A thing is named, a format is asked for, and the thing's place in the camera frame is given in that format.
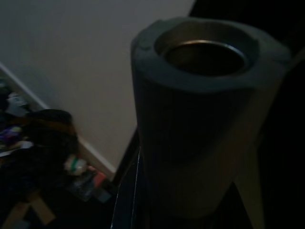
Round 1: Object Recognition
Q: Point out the black garbage bag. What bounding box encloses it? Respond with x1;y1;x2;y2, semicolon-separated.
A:
23;108;79;167

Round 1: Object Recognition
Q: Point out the grey handled white hand brush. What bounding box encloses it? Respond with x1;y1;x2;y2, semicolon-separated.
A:
130;16;293;229

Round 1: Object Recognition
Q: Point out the green label plastic bottle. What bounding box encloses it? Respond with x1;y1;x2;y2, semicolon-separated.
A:
64;155;88;176

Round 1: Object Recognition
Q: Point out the crushed clear plastic container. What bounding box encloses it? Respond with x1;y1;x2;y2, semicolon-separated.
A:
69;171;96;201

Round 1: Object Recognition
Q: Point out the brown cardboard strip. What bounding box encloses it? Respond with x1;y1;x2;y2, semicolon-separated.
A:
1;193;40;229
28;193;57;221

